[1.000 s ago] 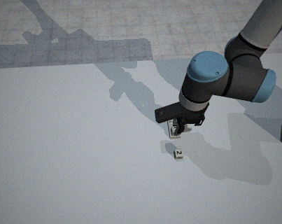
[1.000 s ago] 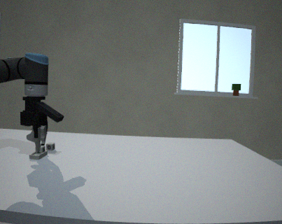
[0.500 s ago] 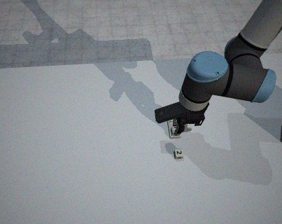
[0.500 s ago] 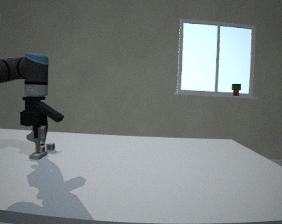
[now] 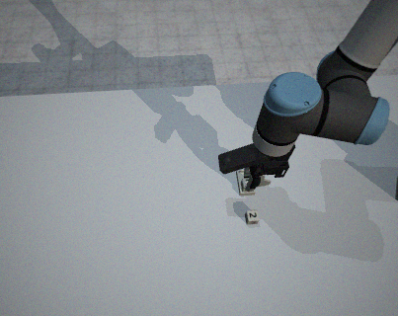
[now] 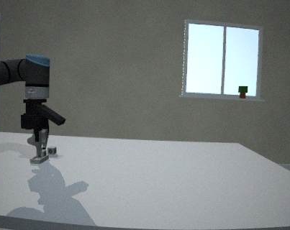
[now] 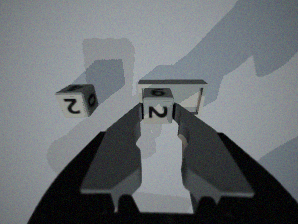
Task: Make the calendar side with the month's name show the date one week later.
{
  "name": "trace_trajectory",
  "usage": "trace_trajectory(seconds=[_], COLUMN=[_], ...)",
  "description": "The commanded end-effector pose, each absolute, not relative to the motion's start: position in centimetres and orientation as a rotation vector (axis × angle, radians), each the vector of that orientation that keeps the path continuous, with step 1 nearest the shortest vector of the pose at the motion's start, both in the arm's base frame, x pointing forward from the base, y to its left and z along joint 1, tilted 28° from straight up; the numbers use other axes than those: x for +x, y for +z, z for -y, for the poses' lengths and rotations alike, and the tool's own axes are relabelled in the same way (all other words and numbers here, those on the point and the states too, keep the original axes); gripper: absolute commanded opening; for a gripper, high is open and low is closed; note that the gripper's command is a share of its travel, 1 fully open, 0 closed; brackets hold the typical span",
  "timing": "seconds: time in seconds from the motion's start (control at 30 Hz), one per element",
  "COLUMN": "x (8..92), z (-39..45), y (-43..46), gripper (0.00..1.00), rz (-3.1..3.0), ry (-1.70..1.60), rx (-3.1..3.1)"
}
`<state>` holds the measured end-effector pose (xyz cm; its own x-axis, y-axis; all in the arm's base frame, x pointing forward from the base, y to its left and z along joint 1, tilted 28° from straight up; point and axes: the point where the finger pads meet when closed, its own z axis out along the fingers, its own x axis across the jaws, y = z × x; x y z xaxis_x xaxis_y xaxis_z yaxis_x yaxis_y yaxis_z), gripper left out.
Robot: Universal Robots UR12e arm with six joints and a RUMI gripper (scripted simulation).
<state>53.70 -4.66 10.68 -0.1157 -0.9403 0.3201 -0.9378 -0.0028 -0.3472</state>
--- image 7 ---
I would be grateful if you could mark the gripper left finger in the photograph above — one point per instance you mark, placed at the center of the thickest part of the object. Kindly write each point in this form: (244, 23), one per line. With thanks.
(91, 184)

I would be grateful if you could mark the white cube with black digits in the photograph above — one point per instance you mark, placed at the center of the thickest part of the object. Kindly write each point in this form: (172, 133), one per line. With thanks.
(77, 100)

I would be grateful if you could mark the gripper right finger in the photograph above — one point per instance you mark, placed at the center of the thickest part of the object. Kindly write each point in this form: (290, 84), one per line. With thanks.
(215, 166)

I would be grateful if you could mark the white cube with black digit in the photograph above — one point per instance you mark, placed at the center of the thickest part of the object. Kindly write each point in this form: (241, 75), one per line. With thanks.
(157, 105)

